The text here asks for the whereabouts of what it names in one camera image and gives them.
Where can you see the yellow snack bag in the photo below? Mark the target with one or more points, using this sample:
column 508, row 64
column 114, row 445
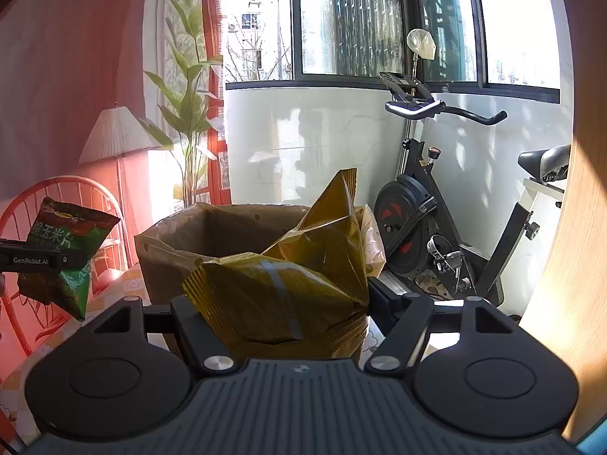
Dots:
column 275, row 294

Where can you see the orange metal chair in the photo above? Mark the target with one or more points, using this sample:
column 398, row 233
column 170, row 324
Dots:
column 102, row 208

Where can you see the black exercise bike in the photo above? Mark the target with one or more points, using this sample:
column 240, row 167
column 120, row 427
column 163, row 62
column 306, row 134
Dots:
column 412, row 227

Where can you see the brown cardboard box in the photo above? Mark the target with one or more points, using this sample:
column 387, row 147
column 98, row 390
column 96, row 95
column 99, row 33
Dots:
column 208, row 232

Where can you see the floor lamp with pleated shade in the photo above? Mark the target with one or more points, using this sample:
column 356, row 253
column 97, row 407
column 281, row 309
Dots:
column 118, row 135

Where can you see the checkered floral tablecloth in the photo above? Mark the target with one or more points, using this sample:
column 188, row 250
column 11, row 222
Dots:
column 114, row 291

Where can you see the wooden board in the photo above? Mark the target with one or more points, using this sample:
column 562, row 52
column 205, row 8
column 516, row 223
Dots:
column 578, row 294

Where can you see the orange door frame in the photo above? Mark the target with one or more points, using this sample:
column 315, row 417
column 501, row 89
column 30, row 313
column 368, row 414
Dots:
column 212, row 104

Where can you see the black window frame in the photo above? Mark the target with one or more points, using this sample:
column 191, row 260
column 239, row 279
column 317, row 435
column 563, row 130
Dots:
column 351, row 80

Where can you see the green snack bag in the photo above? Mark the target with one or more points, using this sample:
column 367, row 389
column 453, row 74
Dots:
column 71, row 227

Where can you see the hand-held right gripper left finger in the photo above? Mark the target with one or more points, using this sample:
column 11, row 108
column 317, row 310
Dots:
column 189, row 329

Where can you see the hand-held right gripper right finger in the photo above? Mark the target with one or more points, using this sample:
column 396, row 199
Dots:
column 381, row 296

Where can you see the plastic-wrapped fixture on stem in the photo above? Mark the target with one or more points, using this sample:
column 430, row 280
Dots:
column 421, row 43

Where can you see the tall green leafy plant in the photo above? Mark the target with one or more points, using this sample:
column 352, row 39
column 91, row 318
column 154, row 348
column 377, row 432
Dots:
column 187, row 71

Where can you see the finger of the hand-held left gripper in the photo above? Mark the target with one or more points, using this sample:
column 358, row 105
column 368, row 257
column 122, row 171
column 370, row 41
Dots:
column 71, row 259

